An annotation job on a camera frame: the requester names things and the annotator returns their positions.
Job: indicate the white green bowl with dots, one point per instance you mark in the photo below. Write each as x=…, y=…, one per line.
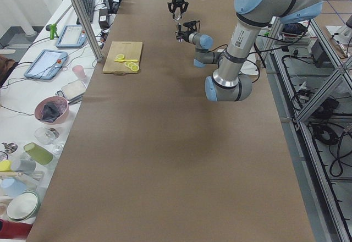
x=23, y=206

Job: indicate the single lemon slice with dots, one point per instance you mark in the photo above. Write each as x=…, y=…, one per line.
x=120, y=57

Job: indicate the pink plastic cup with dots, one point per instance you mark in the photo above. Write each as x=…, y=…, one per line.
x=79, y=72

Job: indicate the silver kitchen scale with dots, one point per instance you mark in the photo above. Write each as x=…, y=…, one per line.
x=73, y=90

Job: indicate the black power adapter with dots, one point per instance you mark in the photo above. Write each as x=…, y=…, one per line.
x=104, y=19

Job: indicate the grey cup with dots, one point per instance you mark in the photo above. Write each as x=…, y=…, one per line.
x=23, y=165

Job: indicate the yellow cup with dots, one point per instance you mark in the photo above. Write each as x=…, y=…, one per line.
x=5, y=166

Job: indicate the wooden cutting board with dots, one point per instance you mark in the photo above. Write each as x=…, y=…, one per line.
x=131, y=50

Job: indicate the aluminium frame post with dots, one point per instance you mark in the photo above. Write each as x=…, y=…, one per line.
x=81, y=13

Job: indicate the small glass measuring cup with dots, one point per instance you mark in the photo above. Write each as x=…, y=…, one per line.
x=177, y=16

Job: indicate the grey cloth in bowl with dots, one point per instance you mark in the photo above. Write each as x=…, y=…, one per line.
x=50, y=112

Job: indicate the near blue teach pendant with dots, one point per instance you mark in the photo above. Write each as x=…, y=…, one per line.
x=46, y=65

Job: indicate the blue teach pendant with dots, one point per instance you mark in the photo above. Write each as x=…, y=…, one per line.
x=72, y=36
x=46, y=65

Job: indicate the outer lemon slice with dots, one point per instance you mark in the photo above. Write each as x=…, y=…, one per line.
x=135, y=68

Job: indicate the white camera pole base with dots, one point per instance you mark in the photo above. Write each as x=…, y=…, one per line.
x=249, y=67

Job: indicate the black keyboard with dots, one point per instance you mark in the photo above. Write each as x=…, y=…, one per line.
x=89, y=9

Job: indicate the light blue cup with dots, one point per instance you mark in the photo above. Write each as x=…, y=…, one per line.
x=13, y=187

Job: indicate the green handled tool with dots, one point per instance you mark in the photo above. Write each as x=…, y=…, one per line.
x=52, y=28

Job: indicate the green cup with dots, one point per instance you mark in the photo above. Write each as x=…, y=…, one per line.
x=38, y=153

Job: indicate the pink bowl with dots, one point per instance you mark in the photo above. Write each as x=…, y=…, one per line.
x=61, y=102

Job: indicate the steel jigger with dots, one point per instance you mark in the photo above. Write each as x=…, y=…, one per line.
x=178, y=33

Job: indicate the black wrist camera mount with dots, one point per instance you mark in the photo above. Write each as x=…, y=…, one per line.
x=192, y=26

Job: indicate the wine glass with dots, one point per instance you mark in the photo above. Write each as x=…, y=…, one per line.
x=49, y=136

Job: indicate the far blue teach pendant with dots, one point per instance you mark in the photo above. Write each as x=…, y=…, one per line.
x=72, y=36

